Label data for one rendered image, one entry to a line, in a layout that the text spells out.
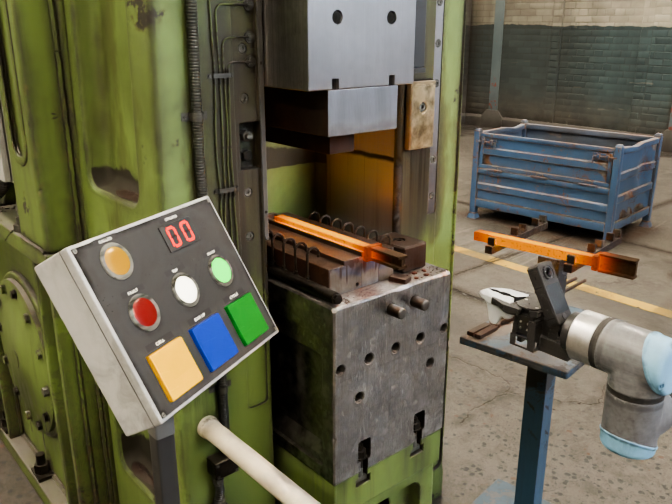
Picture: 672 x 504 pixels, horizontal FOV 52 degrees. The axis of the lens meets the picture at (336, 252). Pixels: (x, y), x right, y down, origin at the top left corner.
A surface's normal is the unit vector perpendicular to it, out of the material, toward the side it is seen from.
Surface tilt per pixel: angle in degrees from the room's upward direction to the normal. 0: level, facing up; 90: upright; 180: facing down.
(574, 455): 0
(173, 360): 60
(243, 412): 90
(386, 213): 90
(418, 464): 90
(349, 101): 90
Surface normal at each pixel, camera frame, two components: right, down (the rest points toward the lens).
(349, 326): 0.65, 0.24
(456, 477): 0.00, -0.95
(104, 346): -0.42, 0.28
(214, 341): 0.79, -0.36
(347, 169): -0.76, 0.20
